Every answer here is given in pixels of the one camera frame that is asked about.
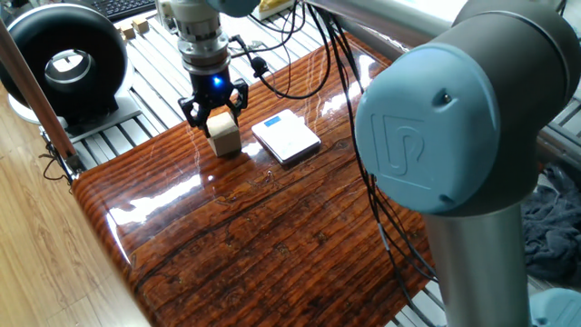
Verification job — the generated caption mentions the white plastic wrist bracket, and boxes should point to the white plastic wrist bracket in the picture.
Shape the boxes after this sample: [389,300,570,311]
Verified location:
[156,0,182,35]

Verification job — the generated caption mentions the black ring shaped device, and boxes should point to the black ring shaped device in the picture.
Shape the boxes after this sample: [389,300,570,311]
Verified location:
[0,3,142,144]

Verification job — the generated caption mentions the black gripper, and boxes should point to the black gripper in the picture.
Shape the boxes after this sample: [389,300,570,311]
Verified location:
[177,67,250,137]

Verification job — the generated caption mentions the black computer keyboard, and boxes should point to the black computer keyboard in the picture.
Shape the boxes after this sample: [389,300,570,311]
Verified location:
[88,0,158,23]

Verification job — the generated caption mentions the light wooden cube block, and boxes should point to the light wooden cube block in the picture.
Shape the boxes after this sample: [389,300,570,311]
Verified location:
[206,111,242,158]

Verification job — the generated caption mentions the silver digital pocket scale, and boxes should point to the silver digital pocket scale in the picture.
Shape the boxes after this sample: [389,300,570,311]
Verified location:
[251,108,322,164]

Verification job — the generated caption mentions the yellow and white box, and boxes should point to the yellow and white box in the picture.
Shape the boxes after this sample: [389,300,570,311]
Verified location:
[251,0,296,22]

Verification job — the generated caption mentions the wood grain board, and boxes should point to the wood grain board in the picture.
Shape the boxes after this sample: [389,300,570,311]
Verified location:
[71,31,432,327]

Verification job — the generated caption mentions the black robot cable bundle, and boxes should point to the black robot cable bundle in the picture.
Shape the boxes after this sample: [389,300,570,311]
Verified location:
[229,0,440,327]

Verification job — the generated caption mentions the dark grey cloth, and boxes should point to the dark grey cloth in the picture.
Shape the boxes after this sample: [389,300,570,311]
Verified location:
[521,163,581,290]

